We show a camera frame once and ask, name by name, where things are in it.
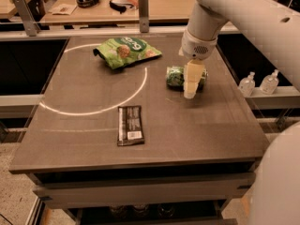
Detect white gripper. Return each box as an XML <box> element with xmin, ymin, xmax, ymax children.
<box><xmin>180</xmin><ymin>29</ymin><xmax>218</xmax><ymax>99</ymax></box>

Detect green drink can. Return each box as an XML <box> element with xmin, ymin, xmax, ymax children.
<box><xmin>166</xmin><ymin>67</ymin><xmax>208</xmax><ymax>90</ymax></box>

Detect grey metal bracket left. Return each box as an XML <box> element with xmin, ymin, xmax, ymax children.
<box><xmin>12</xmin><ymin>0</ymin><xmax>39</xmax><ymax>37</ymax></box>

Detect clear sanitizer bottle left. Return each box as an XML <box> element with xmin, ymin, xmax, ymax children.
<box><xmin>238</xmin><ymin>72</ymin><xmax>255</xmax><ymax>97</ymax></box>

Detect black sunglasses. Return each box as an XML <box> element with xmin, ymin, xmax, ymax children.
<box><xmin>109</xmin><ymin>0</ymin><xmax>134</xmax><ymax>14</ymax></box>

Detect grey table drawer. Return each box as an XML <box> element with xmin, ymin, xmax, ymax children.
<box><xmin>34</xmin><ymin>172</ymin><xmax>255</xmax><ymax>209</ymax></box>

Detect green snack bag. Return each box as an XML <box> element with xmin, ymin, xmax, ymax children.
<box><xmin>93</xmin><ymin>37</ymin><xmax>162</xmax><ymax>69</ymax></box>

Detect small paper card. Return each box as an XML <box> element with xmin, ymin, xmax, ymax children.
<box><xmin>51</xmin><ymin>4</ymin><xmax>77</xmax><ymax>15</ymax></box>

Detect dark brown snack bar wrapper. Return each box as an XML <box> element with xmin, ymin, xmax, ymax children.
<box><xmin>117</xmin><ymin>106</ymin><xmax>144</xmax><ymax>146</ymax></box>

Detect clear sanitizer bottle right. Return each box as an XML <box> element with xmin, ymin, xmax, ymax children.
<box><xmin>260</xmin><ymin>69</ymin><xmax>278</xmax><ymax>95</ymax></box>

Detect grey metal bracket middle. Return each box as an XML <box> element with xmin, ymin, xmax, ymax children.
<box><xmin>138</xmin><ymin>0</ymin><xmax>149</xmax><ymax>33</ymax></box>

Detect clear sanitizer bottle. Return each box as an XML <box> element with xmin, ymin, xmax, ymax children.
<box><xmin>238</xmin><ymin>72</ymin><xmax>255</xmax><ymax>97</ymax></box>
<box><xmin>260</xmin><ymin>69</ymin><xmax>278</xmax><ymax>95</ymax></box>

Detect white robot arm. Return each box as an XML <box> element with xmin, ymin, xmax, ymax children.
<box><xmin>181</xmin><ymin>0</ymin><xmax>300</xmax><ymax>225</ymax></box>

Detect grey metal bracket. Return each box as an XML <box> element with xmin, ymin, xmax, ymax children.
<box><xmin>138</xmin><ymin>0</ymin><xmax>149</xmax><ymax>33</ymax></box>
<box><xmin>12</xmin><ymin>0</ymin><xmax>39</xmax><ymax>37</ymax></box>

